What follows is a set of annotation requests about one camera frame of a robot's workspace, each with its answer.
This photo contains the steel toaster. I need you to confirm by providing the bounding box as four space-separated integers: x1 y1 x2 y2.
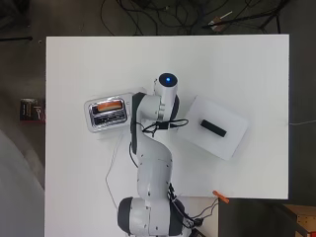
83 93 134 133

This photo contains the black block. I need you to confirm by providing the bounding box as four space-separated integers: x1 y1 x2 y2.
199 118 228 138

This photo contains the orange marker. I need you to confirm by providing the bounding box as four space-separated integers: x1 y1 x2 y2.
211 190 230 204

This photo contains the cardboard piece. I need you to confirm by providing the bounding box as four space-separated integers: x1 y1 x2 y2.
207 16 226 33

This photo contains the black and red box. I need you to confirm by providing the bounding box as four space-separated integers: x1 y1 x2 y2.
19 98 46 122

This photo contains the black floor bar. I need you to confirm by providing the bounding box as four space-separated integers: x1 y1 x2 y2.
0 36 34 42

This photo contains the wooden crate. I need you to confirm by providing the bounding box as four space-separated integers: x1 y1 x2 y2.
281 203 316 237

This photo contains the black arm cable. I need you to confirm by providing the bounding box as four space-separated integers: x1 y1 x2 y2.
136 118 190 137

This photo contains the white toaster cord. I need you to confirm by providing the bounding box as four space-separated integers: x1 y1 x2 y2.
105 131 125 211

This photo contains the tangle of black floor cables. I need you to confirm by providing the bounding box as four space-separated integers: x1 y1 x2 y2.
100 0 206 37

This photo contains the thin white floor cable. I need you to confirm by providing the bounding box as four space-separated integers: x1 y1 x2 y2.
289 119 316 126

